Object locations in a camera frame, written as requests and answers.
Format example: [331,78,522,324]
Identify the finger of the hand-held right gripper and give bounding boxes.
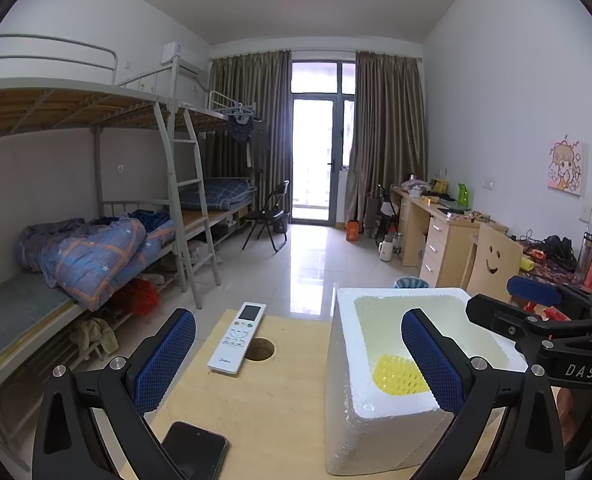
[507,276,592,311]
[466,294,592,348]

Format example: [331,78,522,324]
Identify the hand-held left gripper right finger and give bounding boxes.
[401,308,566,480]

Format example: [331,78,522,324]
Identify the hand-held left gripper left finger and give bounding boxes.
[32,308,197,480]

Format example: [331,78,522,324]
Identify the yellow foam fruit net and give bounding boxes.
[372,353,432,396]

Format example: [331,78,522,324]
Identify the white foam box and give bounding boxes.
[324,286,529,477]

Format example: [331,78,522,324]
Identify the black bag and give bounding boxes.
[541,235,577,273]

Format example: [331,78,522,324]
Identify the wooden chair with smiley face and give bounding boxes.
[463,223,524,303]

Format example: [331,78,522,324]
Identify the dark tumbler bottle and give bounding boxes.
[576,232,592,276]

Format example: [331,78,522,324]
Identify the red plastic bag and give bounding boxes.
[111,277,161,317]

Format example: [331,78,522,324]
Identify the beige cloth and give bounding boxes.
[68,316,119,362]

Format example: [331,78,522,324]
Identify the white remote control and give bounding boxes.
[207,301,267,375]

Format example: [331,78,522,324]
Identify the wooden desk with drawers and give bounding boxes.
[390,185,509,289]

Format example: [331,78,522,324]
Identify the black smartphone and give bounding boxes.
[161,421,228,480]

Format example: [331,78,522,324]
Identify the blue checked quilt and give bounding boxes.
[16,216,177,311]

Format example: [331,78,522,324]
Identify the dark blue clothes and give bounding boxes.
[128,210,172,231]

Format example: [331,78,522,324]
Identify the grey metal bunk bed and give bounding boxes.
[168,55,259,266]
[0,34,222,431]

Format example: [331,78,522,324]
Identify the grey mattress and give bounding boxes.
[0,275,77,377]

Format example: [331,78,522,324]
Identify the black folding chair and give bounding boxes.
[241,180,291,252]
[376,185,402,241]

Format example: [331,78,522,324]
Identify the blue checked mattress pad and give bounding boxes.
[178,177,258,212]

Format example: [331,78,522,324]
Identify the metal bunk bed ladder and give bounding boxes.
[153,102,222,309]

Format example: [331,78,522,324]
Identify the brown curtain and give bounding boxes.
[347,50,428,232]
[210,50,293,222]

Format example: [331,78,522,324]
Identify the hanging dark jacket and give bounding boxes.
[248,120,270,167]

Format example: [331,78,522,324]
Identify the glass balcony door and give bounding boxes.
[291,60,357,226]

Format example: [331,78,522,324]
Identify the hanging dark blue garment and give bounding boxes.
[227,115,254,144]

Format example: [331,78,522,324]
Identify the pink cartoon wall poster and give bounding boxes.
[547,139,589,195]

